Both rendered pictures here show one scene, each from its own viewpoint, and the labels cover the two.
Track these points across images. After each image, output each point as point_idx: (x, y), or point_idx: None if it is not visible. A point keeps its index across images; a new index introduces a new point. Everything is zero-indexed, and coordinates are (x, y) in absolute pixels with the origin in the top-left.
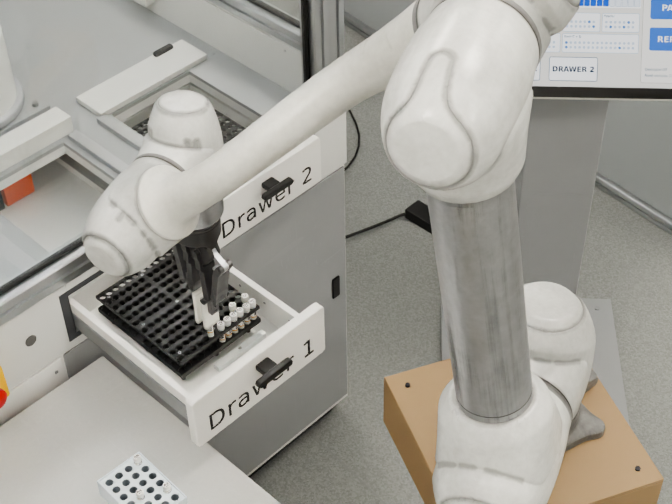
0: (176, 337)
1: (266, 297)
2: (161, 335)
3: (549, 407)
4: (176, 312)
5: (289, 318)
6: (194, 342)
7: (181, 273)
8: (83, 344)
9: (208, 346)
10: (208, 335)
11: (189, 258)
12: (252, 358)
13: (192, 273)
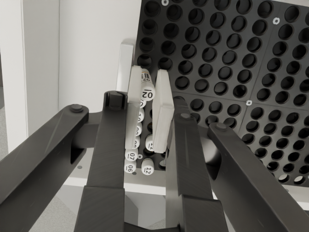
0: (198, 34)
1: (128, 182)
2: (226, 18)
3: None
4: (234, 81)
5: (78, 171)
6: (157, 41)
7: (229, 141)
8: None
9: (150, 61)
10: (144, 69)
11: (181, 223)
12: (2, 60)
13: (175, 159)
